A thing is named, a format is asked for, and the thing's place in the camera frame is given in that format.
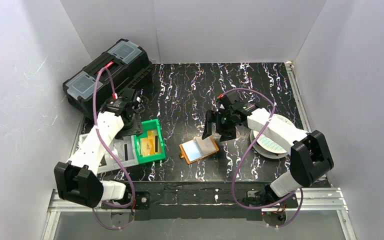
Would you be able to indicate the orange leather card holder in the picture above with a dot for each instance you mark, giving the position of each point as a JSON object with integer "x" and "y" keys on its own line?
{"x": 198, "y": 149}

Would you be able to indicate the green plastic bin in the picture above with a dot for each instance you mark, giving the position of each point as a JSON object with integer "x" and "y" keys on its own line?
{"x": 152, "y": 124}

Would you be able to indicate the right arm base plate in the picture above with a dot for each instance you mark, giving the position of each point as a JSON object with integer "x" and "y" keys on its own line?
{"x": 267, "y": 199}

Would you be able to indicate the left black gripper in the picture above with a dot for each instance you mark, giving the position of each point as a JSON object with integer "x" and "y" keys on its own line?
{"x": 134, "y": 124}

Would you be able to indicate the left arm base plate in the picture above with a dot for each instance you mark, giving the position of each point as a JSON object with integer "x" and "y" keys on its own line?
{"x": 141, "y": 202}

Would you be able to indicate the black plastic toolbox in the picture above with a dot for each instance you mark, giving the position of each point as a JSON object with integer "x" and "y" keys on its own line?
{"x": 129, "y": 66}

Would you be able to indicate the white foam tray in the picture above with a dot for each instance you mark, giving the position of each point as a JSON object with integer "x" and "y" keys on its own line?
{"x": 123, "y": 150}

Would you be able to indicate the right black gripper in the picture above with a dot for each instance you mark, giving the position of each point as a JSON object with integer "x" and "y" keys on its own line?
{"x": 218, "y": 120}

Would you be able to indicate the aluminium frame rail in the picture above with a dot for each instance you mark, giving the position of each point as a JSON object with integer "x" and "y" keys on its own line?
{"x": 202, "y": 211}

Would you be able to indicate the gold card in bin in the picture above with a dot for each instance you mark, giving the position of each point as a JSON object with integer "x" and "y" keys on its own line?
{"x": 150, "y": 144}

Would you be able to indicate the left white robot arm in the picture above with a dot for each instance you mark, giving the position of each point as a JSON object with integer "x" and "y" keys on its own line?
{"x": 77, "y": 178}

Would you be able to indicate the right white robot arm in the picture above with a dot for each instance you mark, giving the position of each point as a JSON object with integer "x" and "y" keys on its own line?
{"x": 309, "y": 153}

